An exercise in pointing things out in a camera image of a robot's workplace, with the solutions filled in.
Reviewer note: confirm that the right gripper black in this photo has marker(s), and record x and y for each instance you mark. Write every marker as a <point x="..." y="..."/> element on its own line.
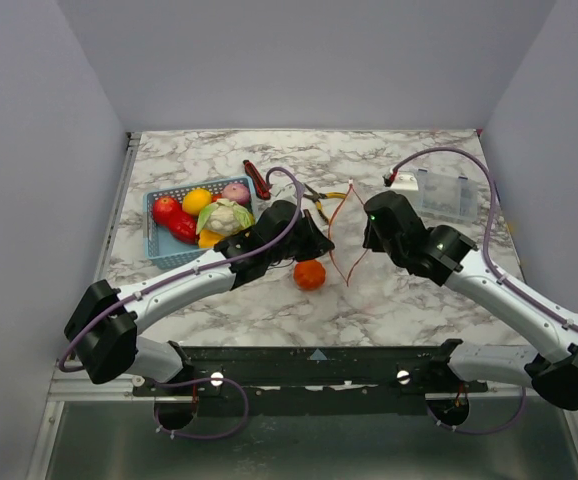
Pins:
<point x="375" y="238"/>

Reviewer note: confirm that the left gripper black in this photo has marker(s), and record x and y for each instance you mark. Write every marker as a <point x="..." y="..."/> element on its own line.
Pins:
<point x="317" y="243"/>

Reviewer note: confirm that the clear zip bag orange zipper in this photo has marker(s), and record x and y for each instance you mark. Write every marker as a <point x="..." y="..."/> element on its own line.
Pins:
<point x="364" y="281"/>

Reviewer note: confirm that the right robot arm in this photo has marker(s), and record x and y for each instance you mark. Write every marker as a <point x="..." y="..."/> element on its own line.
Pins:
<point x="548" y="364"/>

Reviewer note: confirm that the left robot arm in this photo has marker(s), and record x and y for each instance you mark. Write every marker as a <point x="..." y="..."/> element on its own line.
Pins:
<point x="105" y="330"/>

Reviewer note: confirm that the red black utility knife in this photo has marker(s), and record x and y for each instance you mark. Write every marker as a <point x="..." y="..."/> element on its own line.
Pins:
<point x="261" y="187"/>

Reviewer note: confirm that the clear plastic parts box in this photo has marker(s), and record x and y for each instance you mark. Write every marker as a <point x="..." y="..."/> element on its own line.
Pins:
<point x="450" y="197"/>

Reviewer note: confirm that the purple onion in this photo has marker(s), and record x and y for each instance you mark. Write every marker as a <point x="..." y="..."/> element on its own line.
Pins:
<point x="237" y="193"/>

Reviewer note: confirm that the white green cauliflower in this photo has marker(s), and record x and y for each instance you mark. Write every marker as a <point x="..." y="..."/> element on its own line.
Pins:
<point x="224" y="217"/>

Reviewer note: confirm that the yellow bell pepper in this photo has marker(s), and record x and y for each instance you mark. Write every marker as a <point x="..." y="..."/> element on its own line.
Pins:
<point x="207" y="239"/>

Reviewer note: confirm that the yellow orange fruit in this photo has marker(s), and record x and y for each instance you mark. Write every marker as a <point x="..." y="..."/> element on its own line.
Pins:
<point x="196" y="200"/>

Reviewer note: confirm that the red bell pepper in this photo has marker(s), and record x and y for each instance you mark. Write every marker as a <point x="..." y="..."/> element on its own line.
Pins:
<point x="182" y="227"/>

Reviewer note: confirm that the blue plastic basket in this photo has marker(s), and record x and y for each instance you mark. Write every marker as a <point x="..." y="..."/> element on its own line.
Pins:
<point x="160" y="247"/>

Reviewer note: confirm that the red apple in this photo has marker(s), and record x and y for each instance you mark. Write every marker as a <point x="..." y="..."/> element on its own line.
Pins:
<point x="163" y="208"/>

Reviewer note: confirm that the yellow handled pliers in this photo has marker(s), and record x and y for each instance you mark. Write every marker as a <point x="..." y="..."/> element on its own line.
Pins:
<point x="317" y="197"/>

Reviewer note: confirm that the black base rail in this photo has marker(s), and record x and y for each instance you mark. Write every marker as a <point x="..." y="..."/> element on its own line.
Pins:
<point x="310" y="381"/>

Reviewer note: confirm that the aluminium frame rail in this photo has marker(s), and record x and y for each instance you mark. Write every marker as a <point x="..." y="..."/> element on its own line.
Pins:
<point x="75" y="387"/>

